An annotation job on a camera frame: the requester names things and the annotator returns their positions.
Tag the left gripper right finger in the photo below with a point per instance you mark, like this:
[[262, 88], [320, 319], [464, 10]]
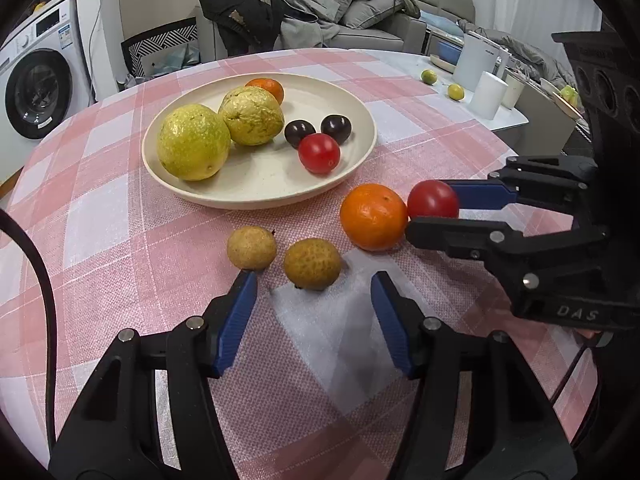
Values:
[[513, 430]]

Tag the white paper roll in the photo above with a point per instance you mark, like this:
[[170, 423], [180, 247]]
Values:
[[488, 96]]

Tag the green lime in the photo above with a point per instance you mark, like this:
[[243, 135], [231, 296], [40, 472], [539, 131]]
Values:
[[429, 77]]

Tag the white appliance box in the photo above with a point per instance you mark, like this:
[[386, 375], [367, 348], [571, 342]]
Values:
[[479, 54]]

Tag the black patterned basket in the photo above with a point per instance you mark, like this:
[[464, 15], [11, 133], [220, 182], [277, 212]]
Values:
[[162, 50]]

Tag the yellow lemon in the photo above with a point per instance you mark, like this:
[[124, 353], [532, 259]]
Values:
[[456, 92]]

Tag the cream round plate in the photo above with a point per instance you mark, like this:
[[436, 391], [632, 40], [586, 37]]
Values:
[[269, 175]]

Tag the dark plum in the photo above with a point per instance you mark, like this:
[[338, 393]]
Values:
[[338, 127], [295, 131]]

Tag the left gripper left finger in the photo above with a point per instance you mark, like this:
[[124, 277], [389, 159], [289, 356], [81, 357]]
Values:
[[111, 431]]

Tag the red tomato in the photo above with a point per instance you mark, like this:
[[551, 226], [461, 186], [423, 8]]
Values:
[[433, 198], [319, 153]]

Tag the red tomato on plate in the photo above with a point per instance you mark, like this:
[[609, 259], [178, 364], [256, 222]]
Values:
[[319, 153]]

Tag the dark plum on plate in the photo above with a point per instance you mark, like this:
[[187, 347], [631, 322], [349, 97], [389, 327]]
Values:
[[338, 127]]

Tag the smooth yellow guava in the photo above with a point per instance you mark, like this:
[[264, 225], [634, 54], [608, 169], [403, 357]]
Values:
[[193, 143]]

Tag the brown longan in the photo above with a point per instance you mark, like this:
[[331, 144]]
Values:
[[251, 248], [312, 264]]

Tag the rough yellow guava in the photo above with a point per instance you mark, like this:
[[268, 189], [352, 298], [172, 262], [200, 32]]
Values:
[[253, 116]]

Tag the brown longan left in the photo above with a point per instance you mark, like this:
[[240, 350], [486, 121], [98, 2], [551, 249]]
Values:
[[251, 248]]

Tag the brown longan right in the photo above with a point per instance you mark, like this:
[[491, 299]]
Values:
[[312, 264]]

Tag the black jacket on sofa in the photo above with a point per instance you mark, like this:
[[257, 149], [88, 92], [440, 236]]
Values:
[[246, 25]]

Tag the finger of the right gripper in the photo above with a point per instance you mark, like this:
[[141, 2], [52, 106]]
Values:
[[465, 237], [500, 192]]

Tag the grey sofa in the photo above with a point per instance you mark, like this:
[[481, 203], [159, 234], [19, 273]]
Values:
[[390, 25]]

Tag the large orange tangerine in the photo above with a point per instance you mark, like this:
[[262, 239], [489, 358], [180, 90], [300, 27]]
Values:
[[374, 217]]

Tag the small orange on plate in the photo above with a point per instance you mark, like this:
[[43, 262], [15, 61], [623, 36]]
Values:
[[271, 85]]

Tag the white washing machine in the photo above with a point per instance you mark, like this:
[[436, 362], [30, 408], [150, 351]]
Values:
[[44, 81]]

